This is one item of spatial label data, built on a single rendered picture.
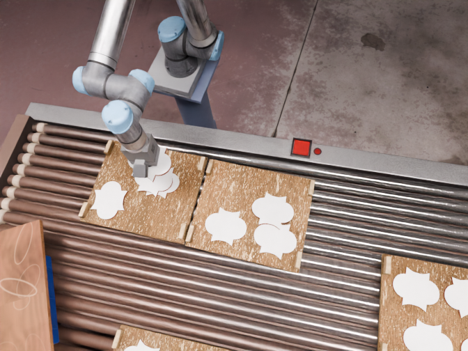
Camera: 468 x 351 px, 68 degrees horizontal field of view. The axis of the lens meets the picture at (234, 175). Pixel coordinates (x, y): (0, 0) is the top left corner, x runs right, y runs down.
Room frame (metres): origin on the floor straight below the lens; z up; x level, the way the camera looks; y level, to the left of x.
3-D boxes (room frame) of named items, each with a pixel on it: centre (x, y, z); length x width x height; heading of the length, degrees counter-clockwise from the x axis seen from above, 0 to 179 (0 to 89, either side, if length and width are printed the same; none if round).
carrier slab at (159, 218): (0.52, 0.35, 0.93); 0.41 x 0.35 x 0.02; 68
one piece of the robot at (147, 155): (0.51, 0.28, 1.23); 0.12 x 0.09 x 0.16; 165
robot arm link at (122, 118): (0.53, 0.27, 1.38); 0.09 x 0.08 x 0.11; 154
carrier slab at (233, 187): (0.35, -0.04, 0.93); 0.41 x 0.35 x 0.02; 67
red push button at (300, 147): (0.58, -0.28, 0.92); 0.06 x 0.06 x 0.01; 69
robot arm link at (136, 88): (0.63, 0.24, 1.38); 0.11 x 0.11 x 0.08; 64
